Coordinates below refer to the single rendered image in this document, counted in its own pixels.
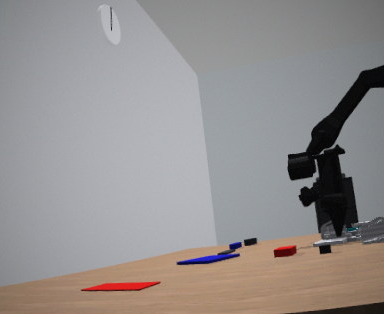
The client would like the red flat plate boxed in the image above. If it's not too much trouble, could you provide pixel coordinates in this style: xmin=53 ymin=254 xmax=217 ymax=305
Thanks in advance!
xmin=81 ymin=281 xmax=160 ymax=291

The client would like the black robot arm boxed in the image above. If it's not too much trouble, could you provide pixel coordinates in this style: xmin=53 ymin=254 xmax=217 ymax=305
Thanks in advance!
xmin=287 ymin=65 xmax=384 ymax=207

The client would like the blue flat plate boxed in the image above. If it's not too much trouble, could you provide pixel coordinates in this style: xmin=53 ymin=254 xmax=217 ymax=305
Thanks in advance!
xmin=176 ymin=254 xmax=240 ymax=265

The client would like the red rectangular block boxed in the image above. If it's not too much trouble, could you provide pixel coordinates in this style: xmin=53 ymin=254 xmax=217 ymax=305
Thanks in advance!
xmin=273 ymin=245 xmax=297 ymax=257

